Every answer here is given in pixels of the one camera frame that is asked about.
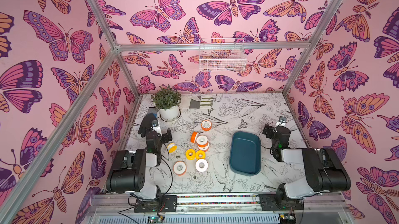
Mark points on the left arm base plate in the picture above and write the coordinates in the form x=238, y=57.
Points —
x=165, y=204

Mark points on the black work glove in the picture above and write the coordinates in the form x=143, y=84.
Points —
x=146, y=124

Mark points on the aluminium front rail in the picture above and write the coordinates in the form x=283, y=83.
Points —
x=220, y=208

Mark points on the yellow tape roll left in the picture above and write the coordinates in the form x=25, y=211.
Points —
x=191, y=154

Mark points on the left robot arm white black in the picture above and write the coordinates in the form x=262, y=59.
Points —
x=130, y=170

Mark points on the small yellow white tape roll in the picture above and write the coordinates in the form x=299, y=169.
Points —
x=172, y=147

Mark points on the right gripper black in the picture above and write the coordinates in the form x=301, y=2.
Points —
x=273, y=131

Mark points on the white tape roll front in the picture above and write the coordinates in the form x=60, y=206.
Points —
x=201, y=165

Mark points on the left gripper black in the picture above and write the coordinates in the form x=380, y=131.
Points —
x=163, y=136

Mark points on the teal plastic storage box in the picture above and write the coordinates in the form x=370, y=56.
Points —
x=245, y=154

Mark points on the yellow tape roll right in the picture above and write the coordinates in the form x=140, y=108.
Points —
x=200, y=155

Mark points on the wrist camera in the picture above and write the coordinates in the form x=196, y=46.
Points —
x=155, y=124
x=282, y=121

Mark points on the orange rim white tape roll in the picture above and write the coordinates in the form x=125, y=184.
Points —
x=180, y=168

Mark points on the potted green plant white pot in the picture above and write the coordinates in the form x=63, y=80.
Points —
x=167, y=101

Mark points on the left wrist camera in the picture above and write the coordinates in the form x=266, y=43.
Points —
x=155, y=124

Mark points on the folded green white cloth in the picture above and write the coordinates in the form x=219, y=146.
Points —
x=201, y=102

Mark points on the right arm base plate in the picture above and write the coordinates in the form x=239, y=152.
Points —
x=272, y=202

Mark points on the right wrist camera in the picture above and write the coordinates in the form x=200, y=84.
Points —
x=282, y=121

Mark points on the white wire basket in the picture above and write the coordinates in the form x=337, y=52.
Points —
x=222, y=56

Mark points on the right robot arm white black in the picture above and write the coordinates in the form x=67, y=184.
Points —
x=323, y=170

